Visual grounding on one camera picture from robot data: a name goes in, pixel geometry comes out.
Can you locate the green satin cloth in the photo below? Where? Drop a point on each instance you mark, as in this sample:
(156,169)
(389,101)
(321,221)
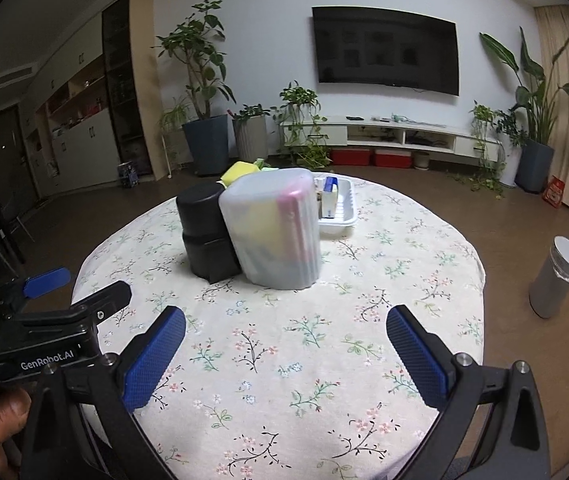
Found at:
(261,163)

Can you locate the plant in white ribbed pot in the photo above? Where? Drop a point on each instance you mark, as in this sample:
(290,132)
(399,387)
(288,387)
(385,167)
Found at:
(251,134)

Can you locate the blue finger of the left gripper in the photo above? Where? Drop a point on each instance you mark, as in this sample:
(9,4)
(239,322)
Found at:
(45,283)
(99,306)

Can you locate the red storage box right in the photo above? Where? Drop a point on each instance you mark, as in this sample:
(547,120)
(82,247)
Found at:
(399,159)

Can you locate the translucent plastic container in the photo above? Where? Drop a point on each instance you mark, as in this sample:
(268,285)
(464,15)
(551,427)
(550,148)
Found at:
(273,221)

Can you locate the red sign on floor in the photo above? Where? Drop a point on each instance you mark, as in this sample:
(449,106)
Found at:
(554,191)

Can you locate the white cabinet wall unit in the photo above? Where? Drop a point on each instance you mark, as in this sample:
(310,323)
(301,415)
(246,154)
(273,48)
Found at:
(73,136)

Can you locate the red storage box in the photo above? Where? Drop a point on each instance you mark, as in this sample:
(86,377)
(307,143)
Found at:
(351,156)
(399,159)

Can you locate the floral tablecloth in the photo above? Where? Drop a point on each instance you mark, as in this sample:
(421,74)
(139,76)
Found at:
(294,384)

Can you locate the tall plant in dark pot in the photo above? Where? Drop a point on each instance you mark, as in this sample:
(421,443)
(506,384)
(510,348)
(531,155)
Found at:
(194,43)

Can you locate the large-leaf plant in dark pot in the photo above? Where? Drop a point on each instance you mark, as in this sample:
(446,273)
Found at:
(536,97)

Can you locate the blue yellow tissue pack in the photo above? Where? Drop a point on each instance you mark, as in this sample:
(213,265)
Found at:
(329,196)

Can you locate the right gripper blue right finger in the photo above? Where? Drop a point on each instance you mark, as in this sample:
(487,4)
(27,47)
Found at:
(425,357)

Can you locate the grey cylindrical bin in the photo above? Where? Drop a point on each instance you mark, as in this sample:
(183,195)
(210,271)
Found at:
(549,289)

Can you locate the white TV console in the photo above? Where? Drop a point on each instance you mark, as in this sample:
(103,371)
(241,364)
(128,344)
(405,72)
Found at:
(412,136)

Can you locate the white plastic tray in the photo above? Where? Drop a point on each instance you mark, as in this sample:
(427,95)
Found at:
(345,215)

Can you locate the trailing green vine plant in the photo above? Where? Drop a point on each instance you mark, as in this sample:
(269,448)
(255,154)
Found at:
(300,124)

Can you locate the black cylindrical appliance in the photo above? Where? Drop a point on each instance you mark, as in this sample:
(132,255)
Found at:
(210,252)

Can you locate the small plant on console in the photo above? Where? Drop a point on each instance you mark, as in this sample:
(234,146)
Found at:
(487,127)

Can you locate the red storage box left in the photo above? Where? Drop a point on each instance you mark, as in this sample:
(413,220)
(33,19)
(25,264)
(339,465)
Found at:
(351,156)

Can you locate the blue patterned box on floor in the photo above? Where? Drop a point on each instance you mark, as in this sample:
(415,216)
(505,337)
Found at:
(127,175)

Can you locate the large yellow rectangular sponge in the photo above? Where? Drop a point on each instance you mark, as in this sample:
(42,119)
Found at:
(237,171)

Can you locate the wall-mounted black television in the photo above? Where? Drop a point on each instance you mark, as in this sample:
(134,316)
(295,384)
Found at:
(358,45)

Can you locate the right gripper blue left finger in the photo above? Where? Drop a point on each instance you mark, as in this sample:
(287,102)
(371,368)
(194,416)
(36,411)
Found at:
(147,356)

